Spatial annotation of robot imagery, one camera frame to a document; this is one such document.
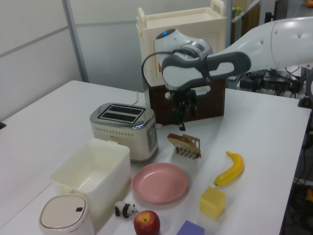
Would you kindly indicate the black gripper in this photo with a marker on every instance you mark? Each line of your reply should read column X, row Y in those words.
column 182, row 96

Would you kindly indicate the brown crust bread slice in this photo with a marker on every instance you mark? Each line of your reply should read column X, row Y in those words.
column 181, row 140

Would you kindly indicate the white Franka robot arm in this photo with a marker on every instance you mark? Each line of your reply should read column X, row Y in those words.
column 281, row 41

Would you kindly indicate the chrome and cream toaster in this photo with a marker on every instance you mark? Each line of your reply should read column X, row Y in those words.
column 115, row 132

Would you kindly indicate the dark brown base box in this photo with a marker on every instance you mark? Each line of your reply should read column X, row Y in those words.
column 212, row 102

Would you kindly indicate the metal toast rack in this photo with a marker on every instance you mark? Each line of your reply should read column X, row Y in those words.
column 185, row 153

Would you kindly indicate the yellow banana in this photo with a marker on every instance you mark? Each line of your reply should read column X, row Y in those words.
column 233, row 169

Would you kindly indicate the pink plate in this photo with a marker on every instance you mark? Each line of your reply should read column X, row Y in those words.
column 160, row 183

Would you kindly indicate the cream toy cabinet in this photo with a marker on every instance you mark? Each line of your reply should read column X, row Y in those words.
column 185, row 24

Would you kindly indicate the yellow foam cube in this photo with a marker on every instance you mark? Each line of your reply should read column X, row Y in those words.
column 211, row 203

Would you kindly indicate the wooden shelf unit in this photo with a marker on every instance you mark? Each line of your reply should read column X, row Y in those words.
column 244, row 22

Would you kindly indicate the panda figurine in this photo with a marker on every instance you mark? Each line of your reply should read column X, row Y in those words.
column 124, row 209

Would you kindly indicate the cream plastic tub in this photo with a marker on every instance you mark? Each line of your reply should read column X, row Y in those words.
column 97, row 186

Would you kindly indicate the purple foam cube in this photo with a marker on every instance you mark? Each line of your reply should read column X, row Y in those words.
column 190, row 228

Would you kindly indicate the black table clamp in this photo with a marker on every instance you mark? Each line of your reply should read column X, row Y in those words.
column 304, row 102

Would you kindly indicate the red apple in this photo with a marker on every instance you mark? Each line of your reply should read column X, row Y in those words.
column 146, row 224

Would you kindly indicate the small cream lidded bin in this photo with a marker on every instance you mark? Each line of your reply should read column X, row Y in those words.
column 63, row 213

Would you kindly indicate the black flat object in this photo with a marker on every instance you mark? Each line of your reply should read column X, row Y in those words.
column 2, row 125

